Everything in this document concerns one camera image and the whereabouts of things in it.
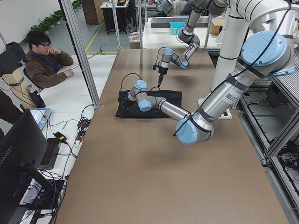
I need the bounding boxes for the black power strip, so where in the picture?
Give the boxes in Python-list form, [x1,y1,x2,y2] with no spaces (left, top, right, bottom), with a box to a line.
[76,117,91,142]

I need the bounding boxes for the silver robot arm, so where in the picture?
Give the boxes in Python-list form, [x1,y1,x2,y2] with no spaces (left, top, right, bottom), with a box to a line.
[119,0,299,145]
[153,0,227,87]

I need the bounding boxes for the man in brown jacket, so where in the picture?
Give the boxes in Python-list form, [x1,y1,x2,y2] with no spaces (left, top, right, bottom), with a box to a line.
[25,31,74,89]

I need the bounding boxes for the black thermos bottle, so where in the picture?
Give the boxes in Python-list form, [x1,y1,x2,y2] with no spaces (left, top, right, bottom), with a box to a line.
[27,84,46,108]

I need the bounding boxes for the aluminium cage frame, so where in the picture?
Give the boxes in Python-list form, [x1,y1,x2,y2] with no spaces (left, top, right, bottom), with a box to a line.
[58,0,100,108]

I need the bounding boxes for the black t-shirt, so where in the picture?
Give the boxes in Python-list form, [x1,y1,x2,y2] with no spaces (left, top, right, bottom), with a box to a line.
[115,89,183,119]

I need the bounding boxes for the blue plastic bin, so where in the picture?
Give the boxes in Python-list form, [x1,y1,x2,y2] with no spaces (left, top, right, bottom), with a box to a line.
[170,21,186,35]

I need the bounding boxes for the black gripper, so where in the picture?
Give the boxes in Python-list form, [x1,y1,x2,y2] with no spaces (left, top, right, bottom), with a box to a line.
[118,91,129,108]
[157,67,167,87]

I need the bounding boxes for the blue teach pendant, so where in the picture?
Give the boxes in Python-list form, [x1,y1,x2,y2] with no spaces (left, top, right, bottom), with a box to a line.
[30,108,52,130]

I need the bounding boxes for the black computer monitor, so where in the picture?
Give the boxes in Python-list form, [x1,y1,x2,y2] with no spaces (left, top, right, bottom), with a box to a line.
[0,110,58,224]

